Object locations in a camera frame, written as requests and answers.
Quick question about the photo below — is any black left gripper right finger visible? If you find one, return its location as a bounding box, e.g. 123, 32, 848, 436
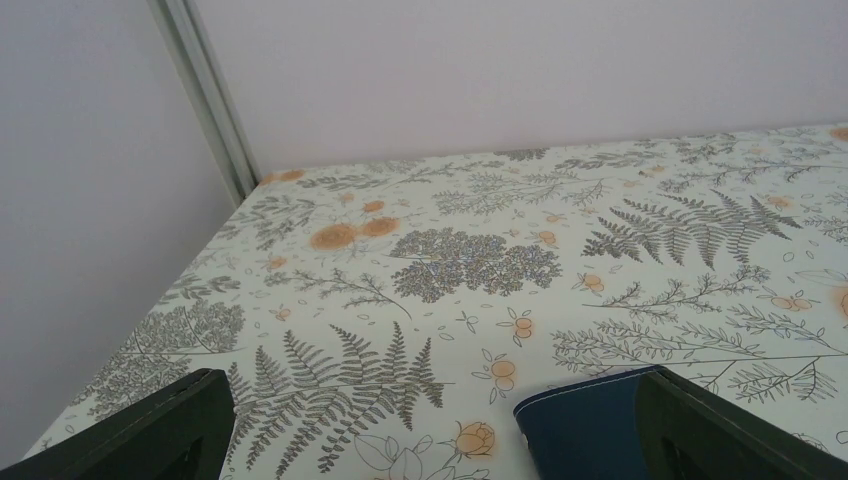
635, 368, 847, 479

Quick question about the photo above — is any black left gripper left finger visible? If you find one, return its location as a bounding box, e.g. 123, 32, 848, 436
1, 368, 235, 479

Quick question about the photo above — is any navy blue card holder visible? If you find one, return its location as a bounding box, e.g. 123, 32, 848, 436
513, 366, 660, 479

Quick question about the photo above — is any floral patterned table cloth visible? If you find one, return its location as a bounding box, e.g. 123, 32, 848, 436
33, 123, 847, 479

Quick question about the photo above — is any aluminium left corner post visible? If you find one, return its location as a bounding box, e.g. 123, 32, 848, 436
148, 0, 259, 204

